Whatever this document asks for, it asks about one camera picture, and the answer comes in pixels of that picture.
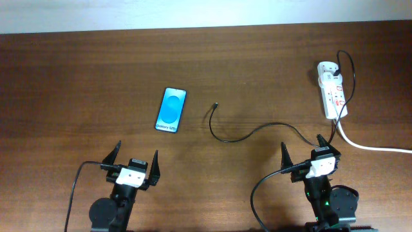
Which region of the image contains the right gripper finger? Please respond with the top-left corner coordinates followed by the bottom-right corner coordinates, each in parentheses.
top-left (281, 142), bottom-right (294, 174)
top-left (316, 134), bottom-right (341, 156)

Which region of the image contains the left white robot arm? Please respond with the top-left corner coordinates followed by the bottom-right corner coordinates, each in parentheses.
top-left (89, 142), bottom-right (160, 231)

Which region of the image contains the black USB charging cable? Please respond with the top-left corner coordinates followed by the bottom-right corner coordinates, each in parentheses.
top-left (209, 50), bottom-right (357, 148)

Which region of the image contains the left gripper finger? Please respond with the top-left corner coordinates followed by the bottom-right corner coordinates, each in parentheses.
top-left (102, 140), bottom-right (122, 165)
top-left (148, 150), bottom-right (160, 186)

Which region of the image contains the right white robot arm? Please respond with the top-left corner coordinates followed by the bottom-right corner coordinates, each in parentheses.
top-left (281, 135), bottom-right (359, 231)

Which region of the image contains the blue screen Galaxy smartphone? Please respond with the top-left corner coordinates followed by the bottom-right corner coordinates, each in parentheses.
top-left (154, 87), bottom-right (187, 133)

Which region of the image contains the white USB charger plug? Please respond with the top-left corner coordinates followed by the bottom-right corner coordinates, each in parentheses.
top-left (318, 71), bottom-right (342, 88)

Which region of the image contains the white power strip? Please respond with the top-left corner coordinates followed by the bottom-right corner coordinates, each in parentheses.
top-left (317, 61), bottom-right (348, 120)

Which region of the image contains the white power strip cord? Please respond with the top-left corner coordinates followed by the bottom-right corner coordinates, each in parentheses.
top-left (335, 119), bottom-right (412, 154)

